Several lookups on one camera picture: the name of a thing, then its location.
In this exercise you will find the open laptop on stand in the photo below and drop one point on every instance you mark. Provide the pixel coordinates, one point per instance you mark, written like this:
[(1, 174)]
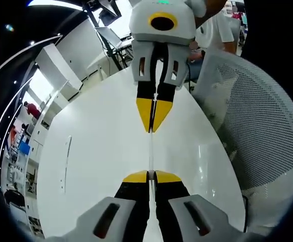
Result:
[(111, 37)]

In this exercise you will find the person's black shirt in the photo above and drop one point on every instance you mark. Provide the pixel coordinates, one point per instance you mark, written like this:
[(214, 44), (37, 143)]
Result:
[(262, 30)]

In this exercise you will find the clear food packaging bag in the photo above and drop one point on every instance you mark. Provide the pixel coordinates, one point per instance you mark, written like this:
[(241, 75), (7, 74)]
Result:
[(150, 151), (212, 171)]

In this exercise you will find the blue storage box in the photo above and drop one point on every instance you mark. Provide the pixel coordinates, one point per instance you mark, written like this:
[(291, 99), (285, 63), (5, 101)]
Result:
[(24, 148)]

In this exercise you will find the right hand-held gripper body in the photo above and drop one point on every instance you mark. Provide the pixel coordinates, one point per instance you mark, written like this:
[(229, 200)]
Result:
[(184, 25)]

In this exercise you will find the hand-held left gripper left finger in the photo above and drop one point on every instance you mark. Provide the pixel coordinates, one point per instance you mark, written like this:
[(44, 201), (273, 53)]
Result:
[(126, 201)]

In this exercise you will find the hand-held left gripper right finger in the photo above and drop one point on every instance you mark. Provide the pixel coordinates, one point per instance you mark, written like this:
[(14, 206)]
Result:
[(179, 201)]

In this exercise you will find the white mesh office chair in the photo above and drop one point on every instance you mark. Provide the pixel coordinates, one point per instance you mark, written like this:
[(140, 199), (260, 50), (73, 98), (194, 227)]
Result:
[(257, 121)]

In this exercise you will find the long white workstation desk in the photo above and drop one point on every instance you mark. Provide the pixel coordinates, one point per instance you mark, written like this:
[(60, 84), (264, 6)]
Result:
[(39, 141)]

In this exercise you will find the dark hanging monitor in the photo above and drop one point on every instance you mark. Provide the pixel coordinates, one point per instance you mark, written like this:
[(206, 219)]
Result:
[(108, 8)]

